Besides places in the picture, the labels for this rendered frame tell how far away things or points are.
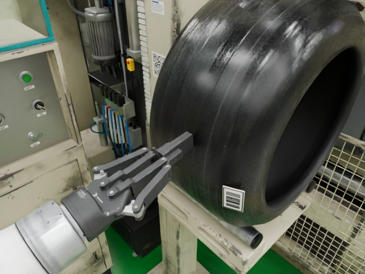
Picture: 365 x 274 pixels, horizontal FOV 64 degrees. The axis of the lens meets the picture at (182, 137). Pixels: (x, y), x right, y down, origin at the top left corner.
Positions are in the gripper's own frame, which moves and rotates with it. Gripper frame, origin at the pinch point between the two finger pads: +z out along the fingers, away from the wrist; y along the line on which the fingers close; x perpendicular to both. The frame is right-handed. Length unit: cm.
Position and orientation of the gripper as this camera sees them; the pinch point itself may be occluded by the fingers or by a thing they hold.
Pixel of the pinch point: (176, 148)
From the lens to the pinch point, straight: 51.7
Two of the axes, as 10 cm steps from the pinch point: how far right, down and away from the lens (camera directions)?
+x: 1.0, 7.5, 6.5
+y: -6.8, -4.2, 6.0
